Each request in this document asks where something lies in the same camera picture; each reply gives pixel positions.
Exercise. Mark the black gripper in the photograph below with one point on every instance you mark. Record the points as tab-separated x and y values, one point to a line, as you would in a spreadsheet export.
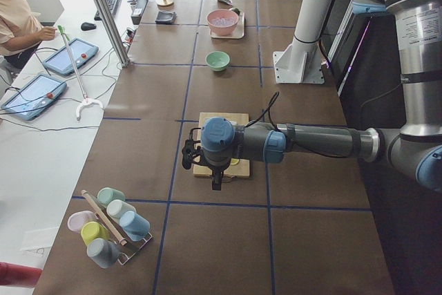
216	170

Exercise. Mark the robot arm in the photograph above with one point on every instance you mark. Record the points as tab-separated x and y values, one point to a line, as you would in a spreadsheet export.
414	149

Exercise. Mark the green bowl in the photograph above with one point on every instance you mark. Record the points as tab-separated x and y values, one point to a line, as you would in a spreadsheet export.
217	61

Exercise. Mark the pink bowl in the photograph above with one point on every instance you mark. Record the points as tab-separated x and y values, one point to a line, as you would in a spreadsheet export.
222	13

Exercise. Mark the clear ice cubes pile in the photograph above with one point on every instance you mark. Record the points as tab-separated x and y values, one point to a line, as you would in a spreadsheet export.
222	22

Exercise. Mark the bamboo cutting board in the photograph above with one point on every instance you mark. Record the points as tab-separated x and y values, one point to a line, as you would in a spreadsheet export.
238	168

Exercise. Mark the blue cup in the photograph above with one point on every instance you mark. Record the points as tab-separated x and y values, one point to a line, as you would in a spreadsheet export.
134	225

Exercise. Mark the white cup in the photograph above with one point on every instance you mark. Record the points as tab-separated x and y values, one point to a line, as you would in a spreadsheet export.
117	208

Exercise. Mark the mint green cup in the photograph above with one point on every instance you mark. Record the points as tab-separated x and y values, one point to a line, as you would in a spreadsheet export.
106	195

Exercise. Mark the grey cup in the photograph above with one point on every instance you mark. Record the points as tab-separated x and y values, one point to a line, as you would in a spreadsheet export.
103	252

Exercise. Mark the yellow cup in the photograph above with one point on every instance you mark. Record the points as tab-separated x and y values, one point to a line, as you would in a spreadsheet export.
93	230

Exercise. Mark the pink cup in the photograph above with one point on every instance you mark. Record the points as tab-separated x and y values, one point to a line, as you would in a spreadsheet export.
77	220

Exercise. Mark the cream plastic tray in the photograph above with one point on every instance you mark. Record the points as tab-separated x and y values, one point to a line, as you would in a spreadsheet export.
237	33

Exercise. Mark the white reacher grabber tool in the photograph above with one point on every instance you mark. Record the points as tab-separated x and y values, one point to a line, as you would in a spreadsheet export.
87	101

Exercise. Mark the grey folded cloth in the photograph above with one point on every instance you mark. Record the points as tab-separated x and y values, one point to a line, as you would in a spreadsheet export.
165	17

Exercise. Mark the near teach pendant tablet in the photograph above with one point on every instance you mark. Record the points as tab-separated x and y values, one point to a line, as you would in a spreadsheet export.
35	97

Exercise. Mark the black computer mouse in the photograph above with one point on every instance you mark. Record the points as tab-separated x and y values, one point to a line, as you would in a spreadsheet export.
86	26

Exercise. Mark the red bottle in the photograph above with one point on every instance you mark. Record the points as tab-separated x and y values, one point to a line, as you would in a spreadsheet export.
13	275

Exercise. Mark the person in beige shirt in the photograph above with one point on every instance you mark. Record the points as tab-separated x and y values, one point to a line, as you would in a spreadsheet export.
21	32

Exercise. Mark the cup rack with wooden handle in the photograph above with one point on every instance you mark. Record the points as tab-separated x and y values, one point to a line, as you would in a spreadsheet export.
128	248

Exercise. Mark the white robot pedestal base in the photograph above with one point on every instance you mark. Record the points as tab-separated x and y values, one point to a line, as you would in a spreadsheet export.
300	62

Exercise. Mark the aluminium frame post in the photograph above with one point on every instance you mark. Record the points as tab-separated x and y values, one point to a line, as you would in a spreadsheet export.
112	32

